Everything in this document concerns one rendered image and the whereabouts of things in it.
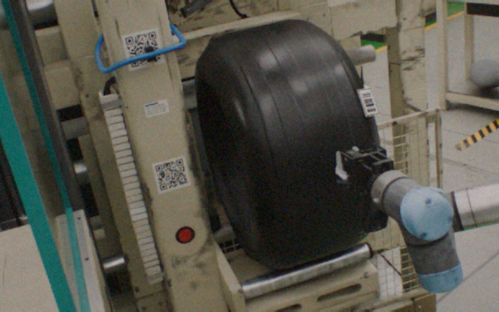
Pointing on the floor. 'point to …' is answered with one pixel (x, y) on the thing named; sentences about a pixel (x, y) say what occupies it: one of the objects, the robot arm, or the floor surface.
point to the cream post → (178, 221)
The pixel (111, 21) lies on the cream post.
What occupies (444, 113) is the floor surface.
